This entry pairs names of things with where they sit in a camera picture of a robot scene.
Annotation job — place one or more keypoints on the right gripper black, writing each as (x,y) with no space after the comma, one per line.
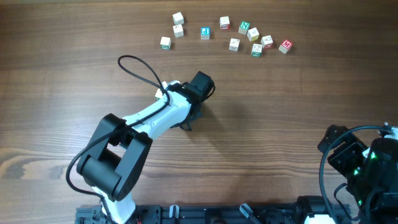
(337,149)

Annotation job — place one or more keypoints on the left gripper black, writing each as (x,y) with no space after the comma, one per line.
(189,124)

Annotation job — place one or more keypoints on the plain wooden block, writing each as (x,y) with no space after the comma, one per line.
(159,94)
(178,18)

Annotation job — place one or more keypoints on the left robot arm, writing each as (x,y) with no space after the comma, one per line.
(113,160)

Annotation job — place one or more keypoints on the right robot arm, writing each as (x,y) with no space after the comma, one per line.
(366,156)

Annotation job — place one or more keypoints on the wooden block picture top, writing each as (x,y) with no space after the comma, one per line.
(234,44)

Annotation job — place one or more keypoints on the blue letter P block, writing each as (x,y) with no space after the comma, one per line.
(205,33)

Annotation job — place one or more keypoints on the wooden block with drawing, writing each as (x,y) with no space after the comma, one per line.
(178,31)

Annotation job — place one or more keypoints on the wooden block green Z side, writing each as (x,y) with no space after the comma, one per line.
(256,50)

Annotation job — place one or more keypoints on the wooden block yellow side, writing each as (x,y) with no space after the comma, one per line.
(253,34)

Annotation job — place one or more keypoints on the green letter N block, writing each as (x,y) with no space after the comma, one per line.
(244,27)

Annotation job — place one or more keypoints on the wooden block red G side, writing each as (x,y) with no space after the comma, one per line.
(267,42)

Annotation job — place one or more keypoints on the red letter M block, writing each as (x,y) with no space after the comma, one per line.
(285,46)

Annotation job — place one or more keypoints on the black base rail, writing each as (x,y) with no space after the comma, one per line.
(307,209)

